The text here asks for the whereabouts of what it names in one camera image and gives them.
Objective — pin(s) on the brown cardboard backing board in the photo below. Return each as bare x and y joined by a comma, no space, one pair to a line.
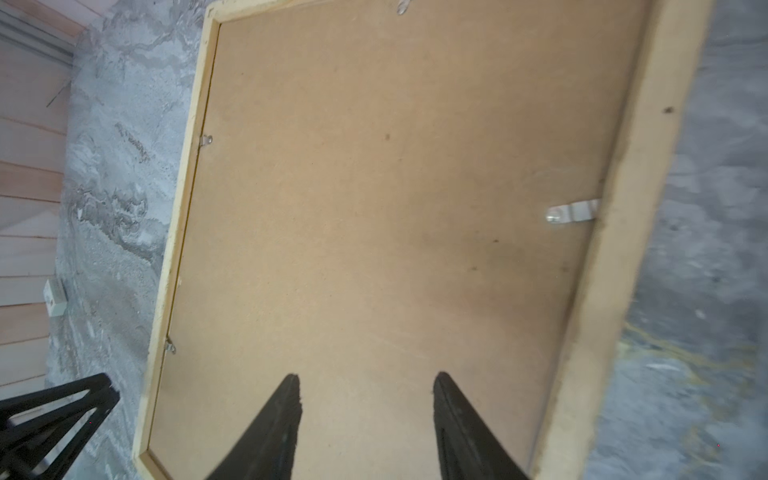
390,240

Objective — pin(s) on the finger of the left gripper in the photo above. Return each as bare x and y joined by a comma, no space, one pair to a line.
43,455
85,402

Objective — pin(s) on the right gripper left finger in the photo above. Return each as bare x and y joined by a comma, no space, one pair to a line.
266,450

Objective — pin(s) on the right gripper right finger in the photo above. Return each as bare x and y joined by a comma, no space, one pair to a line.
467,449

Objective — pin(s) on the small white square tag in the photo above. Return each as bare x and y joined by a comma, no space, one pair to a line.
54,297

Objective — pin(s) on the light wooden picture frame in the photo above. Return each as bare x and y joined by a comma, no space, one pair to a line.
624,240

